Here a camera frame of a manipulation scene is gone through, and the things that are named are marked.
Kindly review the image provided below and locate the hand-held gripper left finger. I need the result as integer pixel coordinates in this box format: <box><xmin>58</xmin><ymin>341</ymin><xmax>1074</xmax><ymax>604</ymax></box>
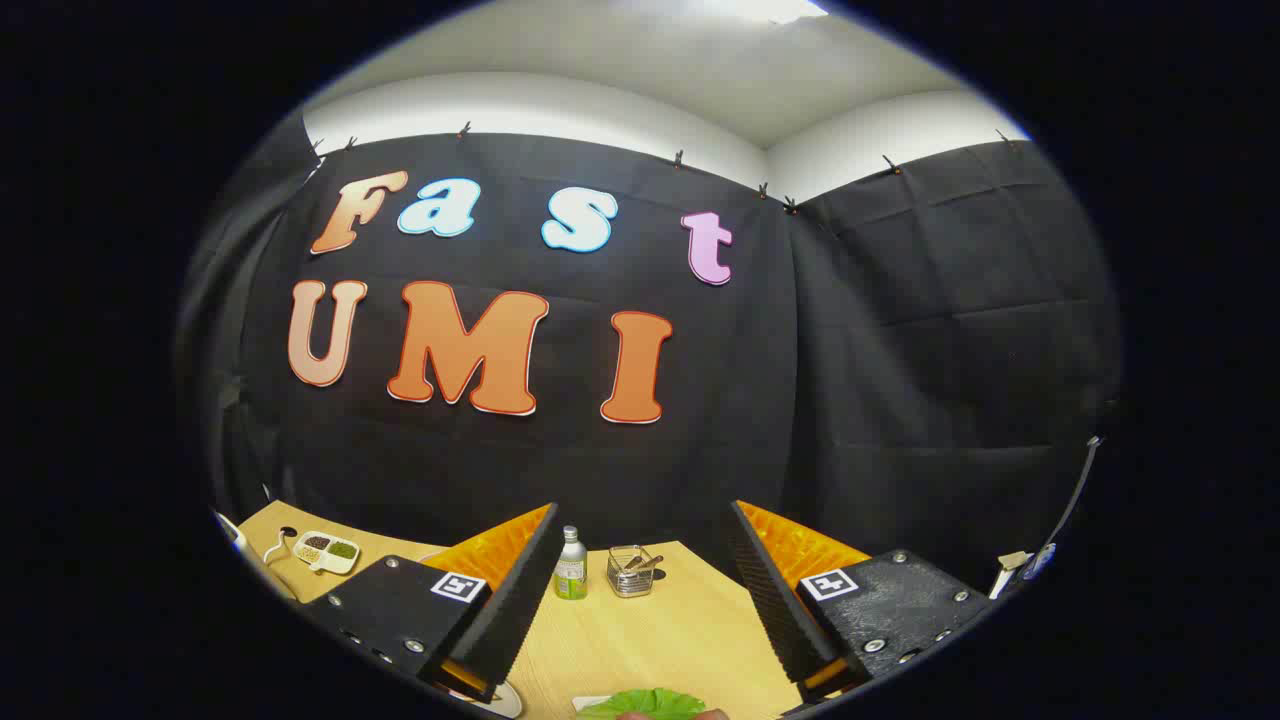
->
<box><xmin>298</xmin><ymin>502</ymin><xmax>564</xmax><ymax>705</ymax></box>

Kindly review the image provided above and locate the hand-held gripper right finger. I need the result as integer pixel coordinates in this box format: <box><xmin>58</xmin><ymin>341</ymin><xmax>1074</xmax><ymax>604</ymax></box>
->
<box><xmin>727</xmin><ymin>499</ymin><xmax>993</xmax><ymax>707</ymax></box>

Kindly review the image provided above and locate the green lettuce leaf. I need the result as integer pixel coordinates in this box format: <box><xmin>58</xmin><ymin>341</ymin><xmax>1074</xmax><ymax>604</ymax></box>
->
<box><xmin>577</xmin><ymin>688</ymin><xmax>707</xmax><ymax>720</ymax></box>

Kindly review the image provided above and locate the green label metal bottle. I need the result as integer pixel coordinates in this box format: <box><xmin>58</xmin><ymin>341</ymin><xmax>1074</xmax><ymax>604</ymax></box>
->
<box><xmin>554</xmin><ymin>525</ymin><xmax>589</xmax><ymax>602</ymax></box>

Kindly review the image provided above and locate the round grey plate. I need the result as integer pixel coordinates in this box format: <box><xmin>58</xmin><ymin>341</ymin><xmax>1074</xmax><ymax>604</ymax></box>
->
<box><xmin>448</xmin><ymin>680</ymin><xmax>524</xmax><ymax>720</ymax></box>

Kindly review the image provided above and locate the white divided dish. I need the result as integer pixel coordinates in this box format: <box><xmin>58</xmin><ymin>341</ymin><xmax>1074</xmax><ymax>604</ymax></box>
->
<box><xmin>292</xmin><ymin>530</ymin><xmax>361</xmax><ymax>576</ymax></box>

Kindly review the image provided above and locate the black backdrop cloth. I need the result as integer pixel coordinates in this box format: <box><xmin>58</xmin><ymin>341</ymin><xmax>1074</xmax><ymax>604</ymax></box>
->
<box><xmin>175</xmin><ymin>110</ymin><xmax>1126</xmax><ymax>601</ymax></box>

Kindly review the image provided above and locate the white toaster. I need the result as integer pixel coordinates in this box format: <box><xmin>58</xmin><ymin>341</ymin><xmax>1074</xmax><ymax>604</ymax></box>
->
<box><xmin>214</xmin><ymin>510</ymin><xmax>299</xmax><ymax>601</ymax></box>

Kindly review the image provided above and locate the row of backdrop clips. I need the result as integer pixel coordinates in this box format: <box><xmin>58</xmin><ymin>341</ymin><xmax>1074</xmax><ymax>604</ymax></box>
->
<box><xmin>310</xmin><ymin>120</ymin><xmax>1016</xmax><ymax>216</ymax></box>

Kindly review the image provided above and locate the wire mesh utensil basket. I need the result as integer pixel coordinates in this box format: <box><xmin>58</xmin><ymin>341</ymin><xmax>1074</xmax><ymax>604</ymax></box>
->
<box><xmin>606</xmin><ymin>545</ymin><xmax>657</xmax><ymax>599</ymax></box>

